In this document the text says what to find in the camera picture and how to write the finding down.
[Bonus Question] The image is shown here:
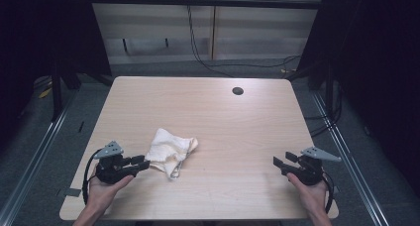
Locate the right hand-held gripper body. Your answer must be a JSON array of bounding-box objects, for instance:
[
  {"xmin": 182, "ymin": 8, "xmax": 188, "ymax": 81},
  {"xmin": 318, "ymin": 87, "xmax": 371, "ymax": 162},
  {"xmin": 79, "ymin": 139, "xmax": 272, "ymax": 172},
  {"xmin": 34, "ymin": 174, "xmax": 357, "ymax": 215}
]
[{"xmin": 280, "ymin": 146, "xmax": 343, "ymax": 186}]

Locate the dark curtain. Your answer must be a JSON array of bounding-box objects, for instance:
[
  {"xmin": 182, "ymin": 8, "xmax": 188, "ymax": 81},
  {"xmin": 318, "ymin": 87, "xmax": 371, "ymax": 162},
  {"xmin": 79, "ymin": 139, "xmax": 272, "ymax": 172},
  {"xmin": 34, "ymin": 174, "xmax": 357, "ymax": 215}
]
[
  {"xmin": 296, "ymin": 0, "xmax": 420, "ymax": 190},
  {"xmin": 0, "ymin": 0, "xmax": 113, "ymax": 151}
]

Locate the person's left hand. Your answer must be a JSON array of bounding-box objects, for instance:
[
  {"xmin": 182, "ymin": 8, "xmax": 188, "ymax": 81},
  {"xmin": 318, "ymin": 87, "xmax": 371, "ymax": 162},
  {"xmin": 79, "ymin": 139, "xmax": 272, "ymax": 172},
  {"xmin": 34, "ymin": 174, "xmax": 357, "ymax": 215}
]
[{"xmin": 86, "ymin": 166, "xmax": 135, "ymax": 210}]

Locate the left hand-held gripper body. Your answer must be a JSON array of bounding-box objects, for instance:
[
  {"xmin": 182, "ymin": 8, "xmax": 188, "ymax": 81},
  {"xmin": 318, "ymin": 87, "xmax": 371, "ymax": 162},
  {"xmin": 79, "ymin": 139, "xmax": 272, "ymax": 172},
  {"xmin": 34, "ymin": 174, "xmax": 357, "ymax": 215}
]
[{"xmin": 93, "ymin": 140, "xmax": 140, "ymax": 185}]

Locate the right hand-held gripper black cable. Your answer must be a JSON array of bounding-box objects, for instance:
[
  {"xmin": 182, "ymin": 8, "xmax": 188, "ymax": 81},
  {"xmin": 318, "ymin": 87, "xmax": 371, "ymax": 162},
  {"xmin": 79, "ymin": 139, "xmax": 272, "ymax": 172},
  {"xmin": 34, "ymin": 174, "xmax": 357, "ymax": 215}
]
[{"xmin": 321, "ymin": 170, "xmax": 336, "ymax": 215}]

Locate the yellow floor item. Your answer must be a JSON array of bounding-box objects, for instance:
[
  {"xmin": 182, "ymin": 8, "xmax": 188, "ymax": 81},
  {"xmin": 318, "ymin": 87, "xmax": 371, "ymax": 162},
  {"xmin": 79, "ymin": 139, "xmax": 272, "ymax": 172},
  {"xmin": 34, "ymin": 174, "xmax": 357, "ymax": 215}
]
[{"xmin": 38, "ymin": 86, "xmax": 53, "ymax": 100}]

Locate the person's right hand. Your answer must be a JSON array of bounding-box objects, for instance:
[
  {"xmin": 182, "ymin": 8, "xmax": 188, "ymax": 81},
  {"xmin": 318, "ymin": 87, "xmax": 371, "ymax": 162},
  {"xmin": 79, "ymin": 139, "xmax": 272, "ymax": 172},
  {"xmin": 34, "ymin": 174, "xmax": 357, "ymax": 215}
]
[{"xmin": 285, "ymin": 171, "xmax": 332, "ymax": 218}]

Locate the cream white towel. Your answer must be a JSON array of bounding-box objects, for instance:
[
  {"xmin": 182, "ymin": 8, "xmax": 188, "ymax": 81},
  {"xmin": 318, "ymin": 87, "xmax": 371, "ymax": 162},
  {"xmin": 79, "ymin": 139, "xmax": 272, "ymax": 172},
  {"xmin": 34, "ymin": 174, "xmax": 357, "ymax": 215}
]
[{"xmin": 144, "ymin": 128, "xmax": 200, "ymax": 181}]

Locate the black horizontal frame bar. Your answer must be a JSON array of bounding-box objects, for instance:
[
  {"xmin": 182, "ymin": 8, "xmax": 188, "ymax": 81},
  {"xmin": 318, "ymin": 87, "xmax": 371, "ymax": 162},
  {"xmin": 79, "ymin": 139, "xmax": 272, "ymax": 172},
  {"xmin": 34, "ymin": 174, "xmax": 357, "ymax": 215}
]
[{"xmin": 86, "ymin": 0, "xmax": 323, "ymax": 11}]

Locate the black metal stand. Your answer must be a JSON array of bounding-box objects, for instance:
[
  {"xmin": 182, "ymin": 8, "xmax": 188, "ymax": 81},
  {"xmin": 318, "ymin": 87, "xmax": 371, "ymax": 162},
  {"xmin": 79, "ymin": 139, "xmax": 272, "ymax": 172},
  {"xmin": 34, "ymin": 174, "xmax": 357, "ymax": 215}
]
[
  {"xmin": 324, "ymin": 62, "xmax": 335, "ymax": 119},
  {"xmin": 51, "ymin": 62, "xmax": 64, "ymax": 123}
]

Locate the black floor cables bundle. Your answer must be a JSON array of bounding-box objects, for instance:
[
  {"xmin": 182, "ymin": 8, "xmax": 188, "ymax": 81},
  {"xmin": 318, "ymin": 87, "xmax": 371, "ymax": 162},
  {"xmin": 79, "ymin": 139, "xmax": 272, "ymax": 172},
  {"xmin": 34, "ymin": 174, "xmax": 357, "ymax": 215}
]
[{"xmin": 303, "ymin": 82, "xmax": 344, "ymax": 139}]

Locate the long black wall cable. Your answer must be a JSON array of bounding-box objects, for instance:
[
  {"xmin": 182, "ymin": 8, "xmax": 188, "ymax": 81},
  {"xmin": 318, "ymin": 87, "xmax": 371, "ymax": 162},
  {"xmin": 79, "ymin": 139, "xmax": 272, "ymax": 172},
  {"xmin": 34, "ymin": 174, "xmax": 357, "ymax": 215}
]
[{"xmin": 185, "ymin": 0, "xmax": 302, "ymax": 78}]

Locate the metal floor rail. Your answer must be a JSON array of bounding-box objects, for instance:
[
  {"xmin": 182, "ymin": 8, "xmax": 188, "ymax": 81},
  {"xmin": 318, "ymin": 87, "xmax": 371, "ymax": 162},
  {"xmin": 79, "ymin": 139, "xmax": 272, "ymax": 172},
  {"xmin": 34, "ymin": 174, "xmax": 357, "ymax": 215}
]
[
  {"xmin": 310, "ymin": 90, "xmax": 391, "ymax": 226},
  {"xmin": 0, "ymin": 95, "xmax": 77, "ymax": 226}
]

